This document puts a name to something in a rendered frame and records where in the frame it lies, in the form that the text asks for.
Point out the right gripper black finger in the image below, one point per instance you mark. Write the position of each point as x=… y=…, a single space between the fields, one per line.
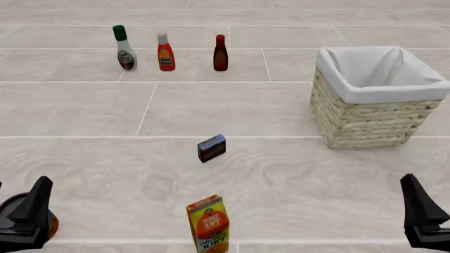
x=418 y=208

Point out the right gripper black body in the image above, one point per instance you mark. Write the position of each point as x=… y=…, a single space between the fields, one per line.
x=430 y=241

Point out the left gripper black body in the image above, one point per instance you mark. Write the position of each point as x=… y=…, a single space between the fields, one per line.
x=21 y=238

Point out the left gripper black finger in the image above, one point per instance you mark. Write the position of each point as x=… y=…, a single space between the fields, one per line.
x=35 y=205

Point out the woven basket white cloth liner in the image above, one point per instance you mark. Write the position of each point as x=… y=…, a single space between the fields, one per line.
x=369 y=110

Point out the chocolate pudding box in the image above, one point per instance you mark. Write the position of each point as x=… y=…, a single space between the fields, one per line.
x=212 y=149

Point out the orange printed tin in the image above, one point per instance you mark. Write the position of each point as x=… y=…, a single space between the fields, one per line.
x=53 y=224

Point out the orange juice carton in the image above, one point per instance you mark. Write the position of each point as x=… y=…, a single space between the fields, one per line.
x=210 y=226

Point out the white dressing bottle green cap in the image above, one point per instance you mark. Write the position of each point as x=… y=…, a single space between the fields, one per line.
x=124 y=50

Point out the red sauce bottle grey cap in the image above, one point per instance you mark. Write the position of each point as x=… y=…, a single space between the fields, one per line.
x=166 y=56

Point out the dark red sauce bottle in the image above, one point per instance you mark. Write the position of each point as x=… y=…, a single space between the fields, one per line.
x=220 y=56

